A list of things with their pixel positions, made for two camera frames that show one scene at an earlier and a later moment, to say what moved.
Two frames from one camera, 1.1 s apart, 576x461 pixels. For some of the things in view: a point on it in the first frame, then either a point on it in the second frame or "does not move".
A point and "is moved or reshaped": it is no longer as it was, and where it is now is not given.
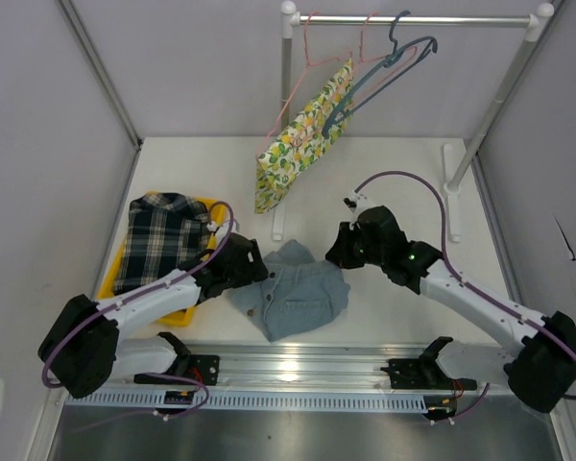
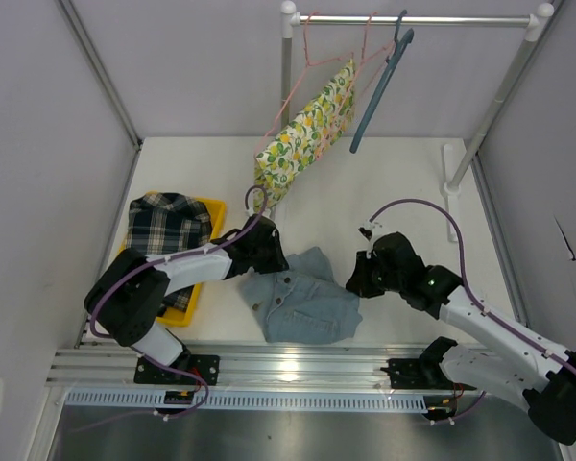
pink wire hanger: [298, 81] does not move
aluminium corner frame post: [103, 71] does not move
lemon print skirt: [278, 164] does not move
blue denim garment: [300, 293] is moved or reshaped
